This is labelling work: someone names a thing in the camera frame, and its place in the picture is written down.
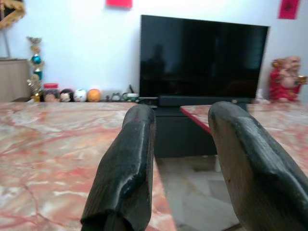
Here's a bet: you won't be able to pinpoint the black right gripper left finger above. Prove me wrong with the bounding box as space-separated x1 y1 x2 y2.
80 105 157 231

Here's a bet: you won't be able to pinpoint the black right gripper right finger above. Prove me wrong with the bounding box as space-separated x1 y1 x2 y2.
207 101 308 231

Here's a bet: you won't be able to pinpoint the black tv cabinet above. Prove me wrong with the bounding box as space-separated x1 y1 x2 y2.
138 97 248 159

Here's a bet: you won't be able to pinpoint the white green mug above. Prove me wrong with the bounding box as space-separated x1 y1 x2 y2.
123 92 140 103

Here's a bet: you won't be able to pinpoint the grey cat figurine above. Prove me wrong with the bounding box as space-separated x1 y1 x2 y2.
105 92 124 102

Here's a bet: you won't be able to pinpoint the orange round doll head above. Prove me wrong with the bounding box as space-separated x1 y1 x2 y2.
87 89 102 103

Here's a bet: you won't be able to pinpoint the black soundbar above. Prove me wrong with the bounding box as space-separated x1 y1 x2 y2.
157 95 251 108

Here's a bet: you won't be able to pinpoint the white round doll head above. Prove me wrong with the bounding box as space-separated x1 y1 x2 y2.
73 89 88 103

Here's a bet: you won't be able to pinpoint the red robed laughing figurine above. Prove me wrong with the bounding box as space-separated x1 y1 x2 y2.
268 56 308 103

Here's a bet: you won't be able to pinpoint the black haired doll head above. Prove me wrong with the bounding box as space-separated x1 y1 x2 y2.
59 88 75 103

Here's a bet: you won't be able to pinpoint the red lidded clear jar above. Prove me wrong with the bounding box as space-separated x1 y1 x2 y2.
43 83 60 95

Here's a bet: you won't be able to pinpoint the black flat screen television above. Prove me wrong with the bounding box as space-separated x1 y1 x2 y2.
139 14 269 100

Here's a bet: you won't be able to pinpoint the gold teal tall ornament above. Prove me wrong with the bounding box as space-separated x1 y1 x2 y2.
26 36 45 103

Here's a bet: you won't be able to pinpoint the light wooden cabinet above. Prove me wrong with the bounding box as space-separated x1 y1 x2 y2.
0 57 32 103

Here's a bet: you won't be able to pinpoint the red wall banner with writing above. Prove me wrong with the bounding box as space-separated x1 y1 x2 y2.
278 0 300 20

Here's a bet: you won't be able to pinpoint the red paper wall decoration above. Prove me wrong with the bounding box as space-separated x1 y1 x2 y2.
105 0 133 9

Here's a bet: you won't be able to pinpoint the gold ornamental wall fan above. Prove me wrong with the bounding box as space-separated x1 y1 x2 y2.
0 0 26 30

